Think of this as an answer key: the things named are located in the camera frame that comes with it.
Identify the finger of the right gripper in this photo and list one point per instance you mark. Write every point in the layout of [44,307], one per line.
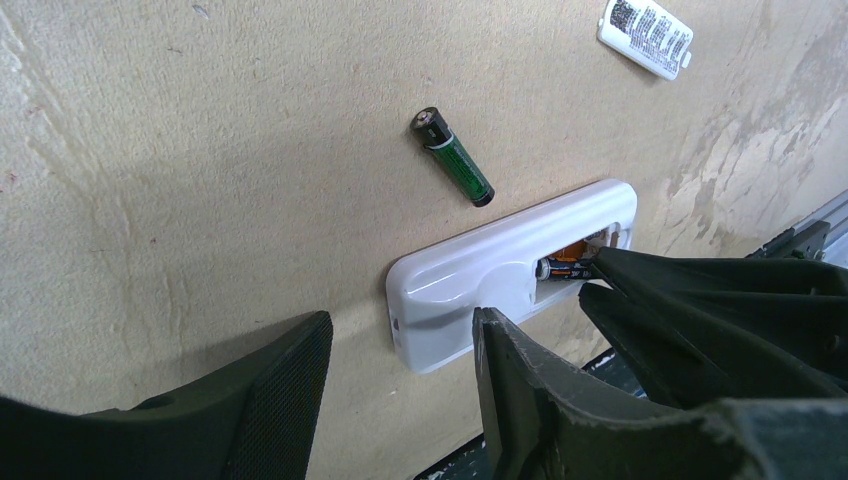
[691,347]
[638,279]

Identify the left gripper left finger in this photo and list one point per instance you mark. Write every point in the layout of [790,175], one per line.
[254,418]

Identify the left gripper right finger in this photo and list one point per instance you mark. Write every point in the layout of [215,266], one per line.
[596,438]

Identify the blue black battery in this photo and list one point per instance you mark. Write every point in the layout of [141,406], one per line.
[552,269]

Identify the white remote control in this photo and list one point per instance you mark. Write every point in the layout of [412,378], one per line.
[432,293]

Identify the green black battery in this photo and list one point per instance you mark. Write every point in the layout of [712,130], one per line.
[433,132]

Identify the white battery cover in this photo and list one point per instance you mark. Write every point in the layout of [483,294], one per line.
[647,34]

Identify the aluminium frame rail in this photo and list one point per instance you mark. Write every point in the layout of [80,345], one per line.
[821,236]

